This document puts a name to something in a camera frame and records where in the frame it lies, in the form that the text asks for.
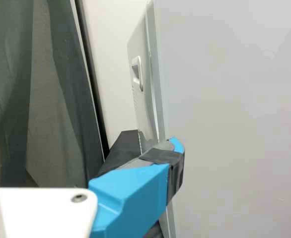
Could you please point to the white incubator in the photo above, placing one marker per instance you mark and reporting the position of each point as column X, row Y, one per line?
column 110, row 74

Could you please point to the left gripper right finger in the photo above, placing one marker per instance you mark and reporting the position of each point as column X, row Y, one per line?
column 135, row 191

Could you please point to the incubator door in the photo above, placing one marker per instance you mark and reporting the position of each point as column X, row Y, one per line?
column 235, row 99

